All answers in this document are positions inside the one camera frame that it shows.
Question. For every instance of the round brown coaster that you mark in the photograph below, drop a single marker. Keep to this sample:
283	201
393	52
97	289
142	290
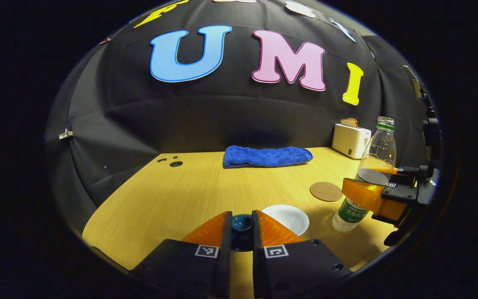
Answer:
326	191

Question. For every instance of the red backdrop clip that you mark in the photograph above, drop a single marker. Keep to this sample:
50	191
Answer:
105	40

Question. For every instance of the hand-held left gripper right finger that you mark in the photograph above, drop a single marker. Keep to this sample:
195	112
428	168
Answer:
259	265

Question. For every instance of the silver backdrop clip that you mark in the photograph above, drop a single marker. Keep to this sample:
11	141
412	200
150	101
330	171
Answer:
65	134

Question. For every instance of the black backdrop cloth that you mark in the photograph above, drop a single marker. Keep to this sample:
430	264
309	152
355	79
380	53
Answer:
222	112

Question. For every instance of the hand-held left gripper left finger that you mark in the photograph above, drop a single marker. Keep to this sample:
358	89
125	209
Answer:
224	265

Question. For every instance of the black mounted device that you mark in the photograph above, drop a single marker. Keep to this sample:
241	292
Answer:
432	132

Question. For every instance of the teal teacup lid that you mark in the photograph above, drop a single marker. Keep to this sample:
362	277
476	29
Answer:
242	224

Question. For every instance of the long metal clip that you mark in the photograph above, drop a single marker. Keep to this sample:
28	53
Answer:
412	81

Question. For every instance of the blue towel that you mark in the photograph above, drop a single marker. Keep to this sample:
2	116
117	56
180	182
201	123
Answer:
266	157

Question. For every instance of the clear plastic water bottle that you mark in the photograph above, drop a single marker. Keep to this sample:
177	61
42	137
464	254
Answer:
378	149

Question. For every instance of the white toaster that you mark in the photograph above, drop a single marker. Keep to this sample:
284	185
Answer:
349	141

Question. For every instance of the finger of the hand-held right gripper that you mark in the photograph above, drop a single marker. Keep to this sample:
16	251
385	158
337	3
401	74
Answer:
407	170
396	197

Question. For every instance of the teal teacup with white inside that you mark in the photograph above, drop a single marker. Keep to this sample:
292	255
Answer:
291	218

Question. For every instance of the toasted bread slice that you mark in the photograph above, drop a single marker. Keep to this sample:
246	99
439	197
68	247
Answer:
352	122
345	123

